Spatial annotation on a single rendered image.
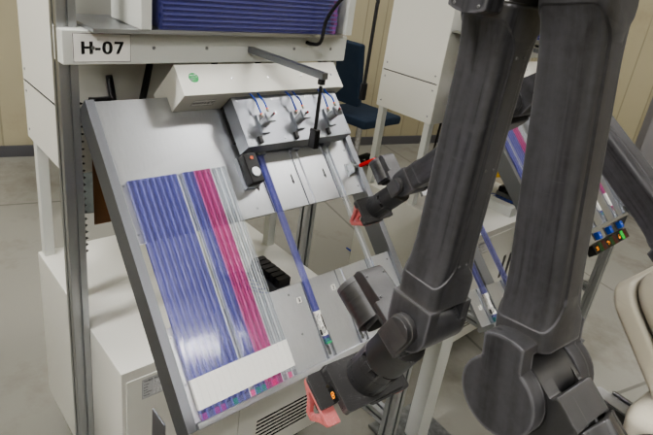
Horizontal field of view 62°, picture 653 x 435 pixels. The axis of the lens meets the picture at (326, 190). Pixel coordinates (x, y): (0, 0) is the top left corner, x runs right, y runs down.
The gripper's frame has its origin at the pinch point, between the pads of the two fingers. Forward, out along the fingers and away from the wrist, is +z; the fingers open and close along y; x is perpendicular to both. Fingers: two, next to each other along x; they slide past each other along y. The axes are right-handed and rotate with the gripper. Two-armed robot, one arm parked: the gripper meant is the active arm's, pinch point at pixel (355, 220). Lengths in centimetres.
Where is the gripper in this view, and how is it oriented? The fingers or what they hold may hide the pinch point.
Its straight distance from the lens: 147.0
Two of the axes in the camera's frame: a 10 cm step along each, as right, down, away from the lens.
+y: -7.5, 1.6, -6.4
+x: 3.9, 8.9, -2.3
